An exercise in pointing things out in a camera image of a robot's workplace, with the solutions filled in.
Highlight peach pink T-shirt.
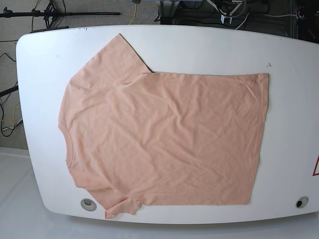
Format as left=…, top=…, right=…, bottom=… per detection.
left=58, top=35, right=269, bottom=219

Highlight black tripod stand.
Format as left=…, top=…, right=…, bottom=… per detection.
left=0, top=0, right=121, bottom=33

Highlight red triangle warning sticker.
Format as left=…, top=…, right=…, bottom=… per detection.
left=313, top=157, right=319, bottom=176

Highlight left table cable grommet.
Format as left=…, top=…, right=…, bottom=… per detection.
left=80, top=199, right=97, bottom=212

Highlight table cable grommet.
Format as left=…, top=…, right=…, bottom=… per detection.
left=80, top=199, right=97, bottom=212
left=296, top=196, right=309, bottom=209

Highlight yellow cable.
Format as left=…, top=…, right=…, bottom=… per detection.
left=129, top=2, right=138, bottom=25

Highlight white cable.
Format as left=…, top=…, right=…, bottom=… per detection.
left=234, top=11, right=250, bottom=30

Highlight black floor cables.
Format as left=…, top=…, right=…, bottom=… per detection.
left=0, top=52, right=21, bottom=137

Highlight right table cable grommet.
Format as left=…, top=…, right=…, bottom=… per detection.
left=296, top=196, right=309, bottom=209

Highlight black equipment frame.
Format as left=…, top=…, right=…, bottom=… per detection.
left=154, top=0, right=319, bottom=43

